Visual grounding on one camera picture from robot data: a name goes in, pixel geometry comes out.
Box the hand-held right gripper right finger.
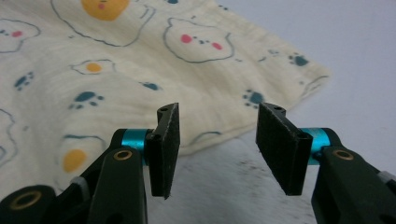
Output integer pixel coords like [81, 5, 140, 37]
[255, 102, 332, 197]

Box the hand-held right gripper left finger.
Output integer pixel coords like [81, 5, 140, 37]
[120, 102, 182, 200]

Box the cream printed cloth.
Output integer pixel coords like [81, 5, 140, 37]
[0, 0, 332, 192]

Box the white grid mat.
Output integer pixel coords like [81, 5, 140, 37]
[141, 0, 396, 224]

